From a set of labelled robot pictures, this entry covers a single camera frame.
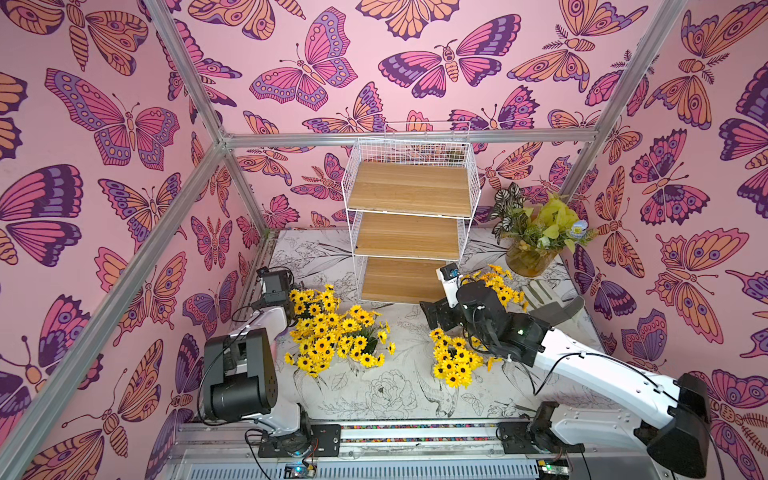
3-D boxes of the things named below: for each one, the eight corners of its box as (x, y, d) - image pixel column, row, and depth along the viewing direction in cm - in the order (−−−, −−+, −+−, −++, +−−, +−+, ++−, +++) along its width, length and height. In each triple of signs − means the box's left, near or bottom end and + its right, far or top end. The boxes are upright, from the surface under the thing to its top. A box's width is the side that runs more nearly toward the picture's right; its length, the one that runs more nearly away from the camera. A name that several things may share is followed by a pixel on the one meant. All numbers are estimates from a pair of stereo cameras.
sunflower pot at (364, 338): (340, 367, 88) (330, 343, 75) (359, 331, 95) (353, 303, 82) (383, 386, 84) (381, 365, 71) (400, 347, 91) (400, 321, 78)
